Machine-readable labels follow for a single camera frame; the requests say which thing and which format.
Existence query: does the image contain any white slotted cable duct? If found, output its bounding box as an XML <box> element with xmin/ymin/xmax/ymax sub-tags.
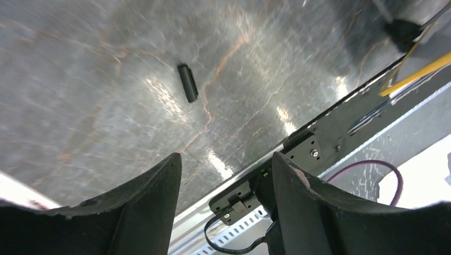
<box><xmin>186</xmin><ymin>206</ymin><xmax>272</xmax><ymax>254</ymax></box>

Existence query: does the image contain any black marker cap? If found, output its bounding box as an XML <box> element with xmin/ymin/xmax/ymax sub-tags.
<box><xmin>177</xmin><ymin>64</ymin><xmax>199</xmax><ymax>103</ymax></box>

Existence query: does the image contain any yellow framed whiteboard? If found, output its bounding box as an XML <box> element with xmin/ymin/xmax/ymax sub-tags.
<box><xmin>379</xmin><ymin>1</ymin><xmax>450</xmax><ymax>97</ymax></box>

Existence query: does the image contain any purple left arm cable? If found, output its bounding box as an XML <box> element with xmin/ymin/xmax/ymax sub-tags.
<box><xmin>327</xmin><ymin>160</ymin><xmax>405</xmax><ymax>207</ymax></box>

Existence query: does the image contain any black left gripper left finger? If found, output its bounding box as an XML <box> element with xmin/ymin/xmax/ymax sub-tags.
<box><xmin>1</xmin><ymin>153</ymin><xmax>182</xmax><ymax>254</ymax></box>

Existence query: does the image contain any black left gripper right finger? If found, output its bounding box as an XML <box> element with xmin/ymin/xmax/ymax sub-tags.
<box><xmin>272</xmin><ymin>152</ymin><xmax>450</xmax><ymax>254</ymax></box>

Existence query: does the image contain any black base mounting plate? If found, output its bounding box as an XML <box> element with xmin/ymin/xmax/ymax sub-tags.
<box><xmin>208</xmin><ymin>62</ymin><xmax>450</xmax><ymax>226</ymax></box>

